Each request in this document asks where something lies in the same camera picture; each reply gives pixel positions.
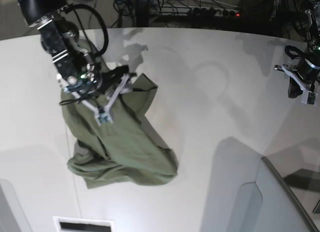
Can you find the black power strip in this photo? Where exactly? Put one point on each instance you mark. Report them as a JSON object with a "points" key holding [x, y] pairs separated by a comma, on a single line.
{"points": [[210, 12]]}

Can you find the green t-shirt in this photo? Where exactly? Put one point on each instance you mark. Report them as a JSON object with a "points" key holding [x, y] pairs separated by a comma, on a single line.
{"points": [[121, 150]]}

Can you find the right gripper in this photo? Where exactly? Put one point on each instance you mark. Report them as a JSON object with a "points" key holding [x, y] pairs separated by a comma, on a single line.
{"points": [[89, 97]]}

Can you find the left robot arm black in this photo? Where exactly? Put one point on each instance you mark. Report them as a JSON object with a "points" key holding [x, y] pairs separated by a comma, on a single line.
{"points": [[310, 10]]}

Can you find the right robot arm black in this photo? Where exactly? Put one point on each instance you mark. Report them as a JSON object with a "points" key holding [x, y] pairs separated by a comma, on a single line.
{"points": [[79, 68]]}

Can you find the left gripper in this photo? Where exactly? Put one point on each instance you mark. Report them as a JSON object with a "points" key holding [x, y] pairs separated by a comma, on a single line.
{"points": [[302, 80]]}

